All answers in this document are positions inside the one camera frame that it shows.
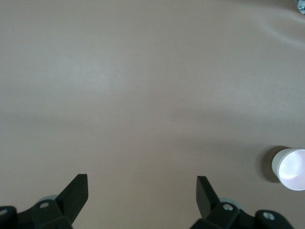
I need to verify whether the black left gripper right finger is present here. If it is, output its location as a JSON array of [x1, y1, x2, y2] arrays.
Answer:
[[190, 176, 293, 229]]

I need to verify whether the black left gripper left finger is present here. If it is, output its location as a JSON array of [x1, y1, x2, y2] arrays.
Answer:
[[0, 174, 90, 229]]

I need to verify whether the white bowl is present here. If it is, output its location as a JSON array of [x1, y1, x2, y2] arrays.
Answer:
[[271, 147, 305, 186]]

